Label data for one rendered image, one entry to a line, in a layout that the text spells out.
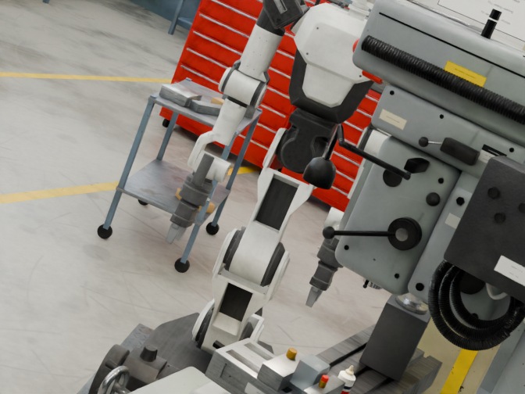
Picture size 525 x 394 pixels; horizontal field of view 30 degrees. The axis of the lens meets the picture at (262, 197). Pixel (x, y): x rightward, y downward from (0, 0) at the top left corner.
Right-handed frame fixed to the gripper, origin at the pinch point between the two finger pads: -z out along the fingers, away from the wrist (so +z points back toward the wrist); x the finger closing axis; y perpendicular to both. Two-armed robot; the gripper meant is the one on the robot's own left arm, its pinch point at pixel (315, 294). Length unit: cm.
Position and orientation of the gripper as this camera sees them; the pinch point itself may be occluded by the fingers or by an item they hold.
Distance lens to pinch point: 298.6
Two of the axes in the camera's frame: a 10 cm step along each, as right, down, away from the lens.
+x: -1.9, 0.6, -9.8
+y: 9.0, 4.2, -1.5
